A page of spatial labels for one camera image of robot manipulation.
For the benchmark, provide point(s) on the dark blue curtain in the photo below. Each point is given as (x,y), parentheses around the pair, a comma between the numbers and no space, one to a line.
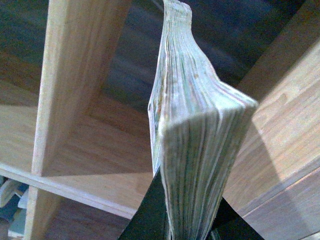
(232,33)

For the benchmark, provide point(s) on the left wooden shelf unit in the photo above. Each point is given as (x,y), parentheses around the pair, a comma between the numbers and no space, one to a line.
(59,133)

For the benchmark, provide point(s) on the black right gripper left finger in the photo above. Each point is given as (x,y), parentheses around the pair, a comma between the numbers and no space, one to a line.
(150,222)

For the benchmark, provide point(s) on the wooden shelf unit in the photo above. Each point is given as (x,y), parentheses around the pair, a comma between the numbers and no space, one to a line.
(274,184)
(59,133)

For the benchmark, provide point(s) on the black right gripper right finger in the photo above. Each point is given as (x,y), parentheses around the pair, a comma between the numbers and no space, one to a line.
(229,225)

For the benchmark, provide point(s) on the right wooden shelf unit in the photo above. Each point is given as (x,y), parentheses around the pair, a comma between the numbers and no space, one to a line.
(274,184)

